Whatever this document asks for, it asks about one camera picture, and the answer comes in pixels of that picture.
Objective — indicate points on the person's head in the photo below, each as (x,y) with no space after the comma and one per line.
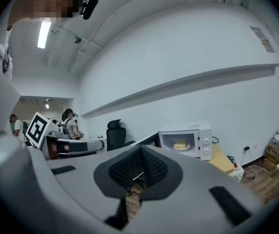
(51,1)

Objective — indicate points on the white plate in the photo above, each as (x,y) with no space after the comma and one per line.
(187,148)

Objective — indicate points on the long ceiling light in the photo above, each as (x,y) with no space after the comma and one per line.
(44,34)

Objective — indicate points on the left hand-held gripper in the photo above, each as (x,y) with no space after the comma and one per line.
(37,128)

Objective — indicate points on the round ceiling spotlight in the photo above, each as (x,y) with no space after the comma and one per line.
(77,40)

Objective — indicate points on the yellow toast food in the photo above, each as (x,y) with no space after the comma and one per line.
(180,144)

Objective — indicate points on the white microwave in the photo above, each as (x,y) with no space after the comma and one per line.
(204,133)

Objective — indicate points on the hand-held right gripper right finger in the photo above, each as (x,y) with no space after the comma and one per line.
(190,179)

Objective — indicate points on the yellow wooden table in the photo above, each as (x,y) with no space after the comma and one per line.
(221,160)

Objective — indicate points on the black plug adapter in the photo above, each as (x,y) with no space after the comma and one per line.
(246,148)

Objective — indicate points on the black office chair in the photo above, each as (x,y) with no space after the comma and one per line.
(116,136)

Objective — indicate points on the long white wall shelf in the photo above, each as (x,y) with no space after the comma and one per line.
(178,82)

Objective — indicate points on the paper wall poster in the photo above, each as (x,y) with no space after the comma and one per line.
(264,39)

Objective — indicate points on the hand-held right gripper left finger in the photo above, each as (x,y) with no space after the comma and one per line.
(81,186)

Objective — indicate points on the black head-worn camera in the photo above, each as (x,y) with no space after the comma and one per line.
(89,7)

